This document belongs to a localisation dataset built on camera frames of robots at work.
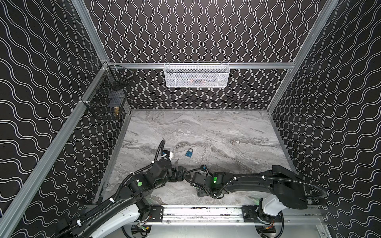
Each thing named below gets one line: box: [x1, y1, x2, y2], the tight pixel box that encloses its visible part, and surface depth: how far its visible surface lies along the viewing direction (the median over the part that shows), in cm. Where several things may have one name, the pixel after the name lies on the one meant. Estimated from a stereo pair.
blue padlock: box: [185, 147, 193, 158], surface depth 99 cm
